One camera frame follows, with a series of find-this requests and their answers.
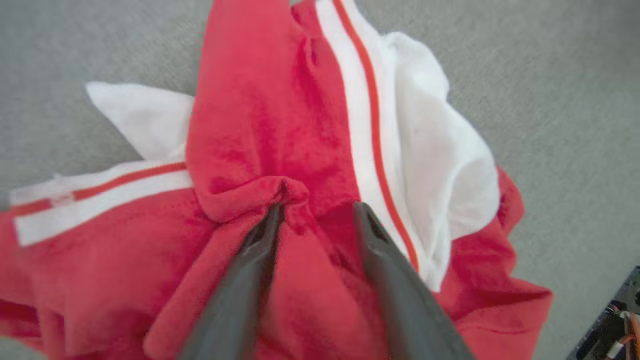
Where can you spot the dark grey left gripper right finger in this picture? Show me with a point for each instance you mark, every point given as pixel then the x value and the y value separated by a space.
pixel 407 310

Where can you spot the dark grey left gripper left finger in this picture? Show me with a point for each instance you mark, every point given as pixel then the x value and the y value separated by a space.
pixel 235 305

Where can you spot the red Bulls 23 jersey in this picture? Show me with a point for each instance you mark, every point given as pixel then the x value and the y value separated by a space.
pixel 260 115

